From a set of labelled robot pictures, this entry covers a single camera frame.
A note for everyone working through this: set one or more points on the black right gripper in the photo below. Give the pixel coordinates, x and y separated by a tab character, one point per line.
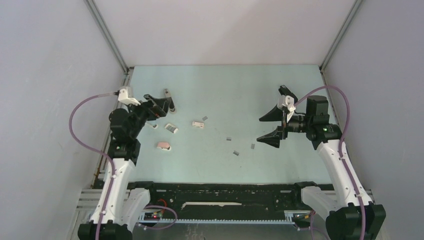
272	138

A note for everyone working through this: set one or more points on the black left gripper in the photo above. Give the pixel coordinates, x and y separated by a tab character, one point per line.
162	103

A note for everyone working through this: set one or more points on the staple box tray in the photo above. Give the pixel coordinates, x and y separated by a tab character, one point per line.
171	128

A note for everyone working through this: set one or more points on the white staple box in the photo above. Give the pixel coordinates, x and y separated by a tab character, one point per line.
197	124

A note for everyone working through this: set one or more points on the beige and black large stapler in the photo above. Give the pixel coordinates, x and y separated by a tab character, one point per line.
168	95

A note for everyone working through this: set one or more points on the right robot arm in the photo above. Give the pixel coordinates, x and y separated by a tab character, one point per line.
353	215

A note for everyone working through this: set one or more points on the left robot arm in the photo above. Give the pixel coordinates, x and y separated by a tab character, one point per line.
115	218

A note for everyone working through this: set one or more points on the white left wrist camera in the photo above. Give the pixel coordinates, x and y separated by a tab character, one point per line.
126	96

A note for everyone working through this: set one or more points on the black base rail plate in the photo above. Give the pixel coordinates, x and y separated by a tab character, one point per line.
227	202

